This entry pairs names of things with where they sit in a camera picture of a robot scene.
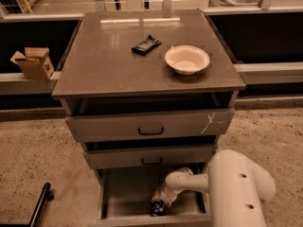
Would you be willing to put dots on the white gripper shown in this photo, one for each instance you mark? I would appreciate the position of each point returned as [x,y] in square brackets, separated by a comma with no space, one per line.
[164,197]

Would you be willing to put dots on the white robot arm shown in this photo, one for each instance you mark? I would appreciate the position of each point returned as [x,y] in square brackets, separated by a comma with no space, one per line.
[236,186]

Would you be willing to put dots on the bottom grey drawer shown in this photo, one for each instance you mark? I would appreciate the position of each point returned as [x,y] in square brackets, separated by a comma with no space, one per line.
[125,200]

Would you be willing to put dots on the grey drawer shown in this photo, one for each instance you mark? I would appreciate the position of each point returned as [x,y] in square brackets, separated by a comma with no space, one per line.
[156,156]
[134,126]
[125,200]

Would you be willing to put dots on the middle grey drawer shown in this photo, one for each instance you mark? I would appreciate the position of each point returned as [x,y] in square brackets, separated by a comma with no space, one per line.
[156,156]

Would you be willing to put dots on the top grey drawer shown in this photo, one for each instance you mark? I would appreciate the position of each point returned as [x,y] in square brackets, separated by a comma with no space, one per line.
[134,126]

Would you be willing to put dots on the grey drawer cabinet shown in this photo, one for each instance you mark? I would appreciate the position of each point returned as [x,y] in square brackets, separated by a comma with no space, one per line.
[102,75]

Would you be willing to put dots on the black bar bottom left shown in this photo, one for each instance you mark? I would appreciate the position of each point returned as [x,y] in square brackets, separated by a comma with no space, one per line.
[46,195]

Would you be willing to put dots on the white paper bowl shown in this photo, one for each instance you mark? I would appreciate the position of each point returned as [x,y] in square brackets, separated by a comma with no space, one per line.
[187,59]

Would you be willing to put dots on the black snack bar wrapper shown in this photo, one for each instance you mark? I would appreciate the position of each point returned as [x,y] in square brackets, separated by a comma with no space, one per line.
[146,46]

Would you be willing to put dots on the open cardboard box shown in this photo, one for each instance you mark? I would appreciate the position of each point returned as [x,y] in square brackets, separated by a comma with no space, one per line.
[34,63]

